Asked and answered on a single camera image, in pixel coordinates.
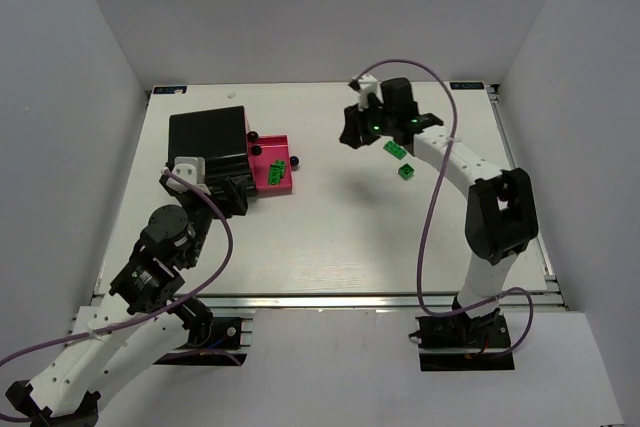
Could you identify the blue table label left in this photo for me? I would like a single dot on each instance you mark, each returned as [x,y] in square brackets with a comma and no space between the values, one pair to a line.
[169,90]

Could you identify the green small square lego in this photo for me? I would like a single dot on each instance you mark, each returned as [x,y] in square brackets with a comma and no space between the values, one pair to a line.
[406,171]

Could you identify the green lego brick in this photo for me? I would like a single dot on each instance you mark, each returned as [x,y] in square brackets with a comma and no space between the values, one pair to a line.
[274,175]

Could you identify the blue table label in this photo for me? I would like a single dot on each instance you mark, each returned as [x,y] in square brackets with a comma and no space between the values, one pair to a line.
[169,90]
[467,85]

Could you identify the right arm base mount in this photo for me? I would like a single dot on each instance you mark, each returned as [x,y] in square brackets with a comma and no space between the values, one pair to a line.
[457,344]

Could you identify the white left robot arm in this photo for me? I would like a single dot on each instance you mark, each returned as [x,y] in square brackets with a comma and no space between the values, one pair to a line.
[141,319]

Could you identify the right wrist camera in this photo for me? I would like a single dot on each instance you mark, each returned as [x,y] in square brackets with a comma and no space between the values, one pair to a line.
[364,85]

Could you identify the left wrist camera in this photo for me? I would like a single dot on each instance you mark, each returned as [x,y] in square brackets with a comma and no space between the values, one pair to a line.
[188,169]

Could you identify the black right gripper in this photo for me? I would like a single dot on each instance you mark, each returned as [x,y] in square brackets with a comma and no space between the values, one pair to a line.
[361,123]

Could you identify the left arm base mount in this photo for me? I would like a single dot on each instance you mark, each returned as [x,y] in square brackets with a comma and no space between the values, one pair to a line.
[224,341]

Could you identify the black drawer cabinet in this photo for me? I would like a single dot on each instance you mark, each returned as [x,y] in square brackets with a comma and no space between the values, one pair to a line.
[219,137]

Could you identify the blue table label right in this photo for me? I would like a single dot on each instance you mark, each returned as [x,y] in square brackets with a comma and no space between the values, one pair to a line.
[467,85]

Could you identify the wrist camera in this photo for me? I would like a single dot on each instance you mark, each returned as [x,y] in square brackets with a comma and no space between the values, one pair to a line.
[364,85]
[188,169]

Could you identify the green curved four-stud lego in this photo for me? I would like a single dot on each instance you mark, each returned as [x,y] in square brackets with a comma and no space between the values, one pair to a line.
[281,164]

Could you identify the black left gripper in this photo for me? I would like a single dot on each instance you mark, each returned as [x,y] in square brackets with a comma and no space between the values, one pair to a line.
[220,188]

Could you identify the black top drawer knob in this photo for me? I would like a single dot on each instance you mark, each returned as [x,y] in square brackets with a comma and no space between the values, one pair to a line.
[253,136]

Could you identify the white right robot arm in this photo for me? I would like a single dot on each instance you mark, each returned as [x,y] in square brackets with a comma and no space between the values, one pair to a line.
[500,218]

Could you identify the green four-stud long lego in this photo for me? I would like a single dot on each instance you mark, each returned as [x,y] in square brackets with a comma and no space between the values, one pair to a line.
[395,150]

